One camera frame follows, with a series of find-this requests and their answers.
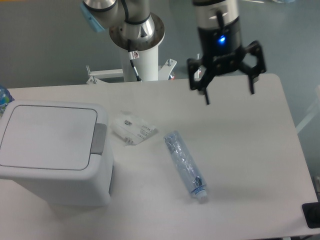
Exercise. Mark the black device at table corner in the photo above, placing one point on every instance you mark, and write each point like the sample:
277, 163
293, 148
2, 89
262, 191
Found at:
311, 213

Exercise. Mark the crushed clear plastic bottle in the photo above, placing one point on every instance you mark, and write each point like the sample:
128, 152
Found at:
186, 167

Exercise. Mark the clear plastic packet with label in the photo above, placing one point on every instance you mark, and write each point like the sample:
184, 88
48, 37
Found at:
132, 129

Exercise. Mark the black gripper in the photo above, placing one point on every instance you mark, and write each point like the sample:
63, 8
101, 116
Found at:
218, 43

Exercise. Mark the blue labelled water bottle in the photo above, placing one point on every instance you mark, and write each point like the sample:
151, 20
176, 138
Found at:
5, 99

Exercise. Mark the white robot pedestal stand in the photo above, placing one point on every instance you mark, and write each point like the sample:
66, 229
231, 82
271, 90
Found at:
137, 65

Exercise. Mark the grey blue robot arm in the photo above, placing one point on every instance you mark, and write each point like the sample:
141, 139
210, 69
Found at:
138, 32

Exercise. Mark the white push-lid trash can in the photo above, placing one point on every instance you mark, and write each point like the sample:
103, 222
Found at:
59, 151

